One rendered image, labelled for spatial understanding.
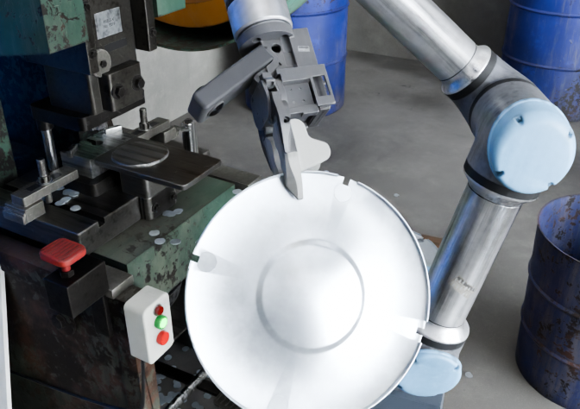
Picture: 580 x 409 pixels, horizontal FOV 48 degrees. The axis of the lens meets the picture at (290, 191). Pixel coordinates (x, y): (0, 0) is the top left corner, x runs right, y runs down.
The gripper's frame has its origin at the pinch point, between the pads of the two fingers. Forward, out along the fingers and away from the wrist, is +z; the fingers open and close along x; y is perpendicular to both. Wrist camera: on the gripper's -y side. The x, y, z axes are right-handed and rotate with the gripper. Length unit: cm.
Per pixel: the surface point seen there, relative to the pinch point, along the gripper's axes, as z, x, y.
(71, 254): -8, 47, -26
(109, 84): -42, 55, -13
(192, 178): -21, 58, 0
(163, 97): -127, 253, 30
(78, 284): -3, 52, -26
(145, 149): -33, 69, -7
